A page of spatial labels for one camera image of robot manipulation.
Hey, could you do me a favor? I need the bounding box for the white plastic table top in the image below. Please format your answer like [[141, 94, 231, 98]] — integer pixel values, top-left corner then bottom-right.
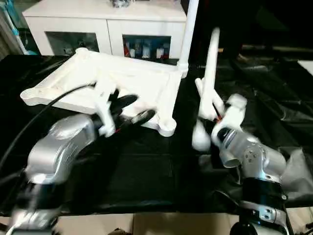
[[20, 47, 189, 137]]

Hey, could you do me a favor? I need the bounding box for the black table mat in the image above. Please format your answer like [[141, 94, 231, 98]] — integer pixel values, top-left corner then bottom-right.
[[0, 54, 313, 216]]

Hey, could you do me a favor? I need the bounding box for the white glass-door cabinet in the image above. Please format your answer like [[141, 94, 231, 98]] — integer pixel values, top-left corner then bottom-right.
[[22, 0, 188, 60]]

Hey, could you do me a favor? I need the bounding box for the long black pole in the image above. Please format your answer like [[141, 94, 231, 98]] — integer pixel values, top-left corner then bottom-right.
[[242, 44, 313, 52]]

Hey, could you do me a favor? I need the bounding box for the black shiny bundle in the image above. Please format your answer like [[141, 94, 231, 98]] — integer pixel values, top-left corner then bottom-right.
[[110, 0, 131, 8]]

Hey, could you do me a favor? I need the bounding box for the white flat board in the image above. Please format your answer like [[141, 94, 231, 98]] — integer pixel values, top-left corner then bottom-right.
[[297, 60, 313, 74]]

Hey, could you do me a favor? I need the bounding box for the black fabric covered furniture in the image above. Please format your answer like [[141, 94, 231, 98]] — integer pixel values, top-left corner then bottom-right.
[[193, 0, 313, 62]]

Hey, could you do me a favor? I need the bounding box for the blue white pole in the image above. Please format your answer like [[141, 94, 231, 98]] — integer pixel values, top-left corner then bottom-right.
[[0, 0, 37, 56]]

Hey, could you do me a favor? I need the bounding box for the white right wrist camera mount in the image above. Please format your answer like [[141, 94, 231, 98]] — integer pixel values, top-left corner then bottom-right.
[[211, 94, 248, 138]]

